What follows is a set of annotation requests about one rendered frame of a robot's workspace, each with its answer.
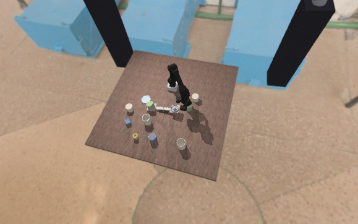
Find blue cylinder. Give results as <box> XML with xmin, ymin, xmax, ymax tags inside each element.
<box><xmin>148</xmin><ymin>133</ymin><xmax>157</xmax><ymax>142</ymax></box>

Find small blue block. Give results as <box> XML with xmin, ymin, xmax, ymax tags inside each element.
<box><xmin>125</xmin><ymin>118</ymin><xmax>132</xmax><ymax>126</ymax></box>

